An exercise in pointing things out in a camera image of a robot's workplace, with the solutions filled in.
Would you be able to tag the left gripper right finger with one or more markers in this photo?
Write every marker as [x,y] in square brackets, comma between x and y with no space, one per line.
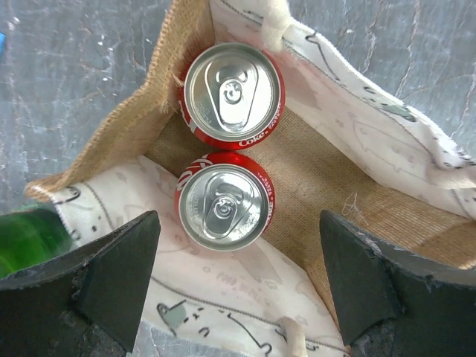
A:
[392,302]

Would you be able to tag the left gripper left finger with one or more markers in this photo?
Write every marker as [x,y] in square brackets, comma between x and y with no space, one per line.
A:
[88,302]

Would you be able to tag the brown canvas tote bag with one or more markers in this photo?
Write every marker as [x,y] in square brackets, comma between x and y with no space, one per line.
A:
[343,145]

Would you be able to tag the red cola can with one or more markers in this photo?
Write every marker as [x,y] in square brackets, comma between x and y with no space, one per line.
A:
[224,201]
[233,96]

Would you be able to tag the green glass bottle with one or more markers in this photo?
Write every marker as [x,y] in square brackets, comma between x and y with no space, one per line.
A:
[31,237]

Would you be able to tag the blue patterned cloth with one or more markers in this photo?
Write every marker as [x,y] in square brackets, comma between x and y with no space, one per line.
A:
[2,40]

